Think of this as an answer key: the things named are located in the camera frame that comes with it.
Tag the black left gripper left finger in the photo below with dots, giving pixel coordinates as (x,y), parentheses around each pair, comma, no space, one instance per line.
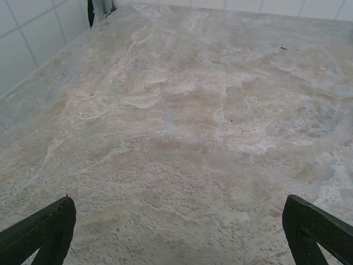
(55,218)

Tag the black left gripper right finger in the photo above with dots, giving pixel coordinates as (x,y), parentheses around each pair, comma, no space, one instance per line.
(298,218)

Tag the aluminium frame post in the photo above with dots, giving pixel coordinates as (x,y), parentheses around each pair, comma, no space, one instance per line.
(104,6)

